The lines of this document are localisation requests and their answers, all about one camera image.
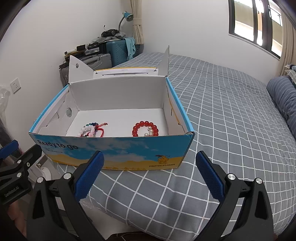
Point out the grey suitcase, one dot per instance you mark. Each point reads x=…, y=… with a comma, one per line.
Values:
x=96, y=62

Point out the dark framed window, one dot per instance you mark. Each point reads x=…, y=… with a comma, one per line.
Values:
x=258, y=22

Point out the white wall socket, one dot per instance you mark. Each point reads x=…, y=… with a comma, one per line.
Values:
x=15, y=85

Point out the grey checked folded blanket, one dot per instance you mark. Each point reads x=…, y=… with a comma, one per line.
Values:
x=290, y=69

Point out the blue yellow cardboard shoebox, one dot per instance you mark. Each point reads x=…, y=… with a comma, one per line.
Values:
x=109, y=111

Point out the blue desk lamp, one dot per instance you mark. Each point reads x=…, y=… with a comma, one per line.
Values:
x=126, y=16

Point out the teal suitcase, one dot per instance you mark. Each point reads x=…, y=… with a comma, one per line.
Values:
x=118, y=51

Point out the white pearl bead cluster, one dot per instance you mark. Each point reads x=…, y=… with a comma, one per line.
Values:
x=150, y=132

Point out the light blue cloth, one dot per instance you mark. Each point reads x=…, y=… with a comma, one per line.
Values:
x=131, y=49

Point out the beige window curtain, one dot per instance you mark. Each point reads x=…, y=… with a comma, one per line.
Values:
x=288, y=45

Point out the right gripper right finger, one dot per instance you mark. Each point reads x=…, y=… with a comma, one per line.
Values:
x=255, y=219

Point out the blue striped pillow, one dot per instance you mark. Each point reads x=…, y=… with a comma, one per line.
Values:
x=282, y=91

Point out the grey checked bed sheet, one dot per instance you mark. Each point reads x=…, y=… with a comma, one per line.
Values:
x=238, y=127

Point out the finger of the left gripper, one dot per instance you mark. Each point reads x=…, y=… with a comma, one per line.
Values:
x=8, y=149

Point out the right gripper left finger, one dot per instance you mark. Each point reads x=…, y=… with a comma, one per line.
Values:
x=44, y=221

